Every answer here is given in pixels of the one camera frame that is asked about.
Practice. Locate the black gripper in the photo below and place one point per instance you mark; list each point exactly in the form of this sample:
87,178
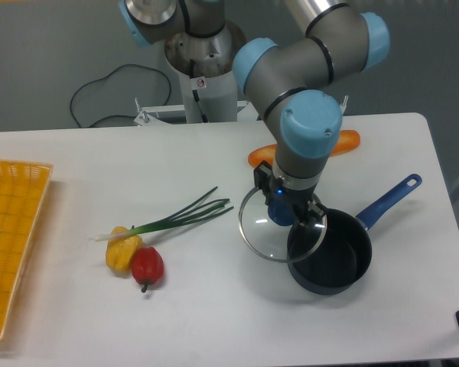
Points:
296,193

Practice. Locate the glass lid with blue knob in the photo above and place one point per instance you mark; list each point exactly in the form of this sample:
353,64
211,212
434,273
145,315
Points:
272,232

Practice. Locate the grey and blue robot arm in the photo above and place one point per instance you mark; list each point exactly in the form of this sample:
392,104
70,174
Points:
284,84

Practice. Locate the dark blue saucepan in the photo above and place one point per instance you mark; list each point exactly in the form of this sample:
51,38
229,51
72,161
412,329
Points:
345,253

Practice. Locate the orange baguette bread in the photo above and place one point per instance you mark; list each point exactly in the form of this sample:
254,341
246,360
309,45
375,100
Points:
348,141

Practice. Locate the green spring onion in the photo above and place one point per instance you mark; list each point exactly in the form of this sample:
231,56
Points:
201,210

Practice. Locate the red bell pepper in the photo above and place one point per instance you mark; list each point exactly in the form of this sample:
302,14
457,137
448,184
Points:
147,267

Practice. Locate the yellow bell pepper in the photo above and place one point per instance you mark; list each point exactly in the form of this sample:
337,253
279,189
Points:
120,253

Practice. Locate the yellow woven basket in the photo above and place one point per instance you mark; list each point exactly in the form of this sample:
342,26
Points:
23,187

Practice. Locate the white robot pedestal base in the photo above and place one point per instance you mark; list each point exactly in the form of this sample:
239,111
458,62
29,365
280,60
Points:
203,60

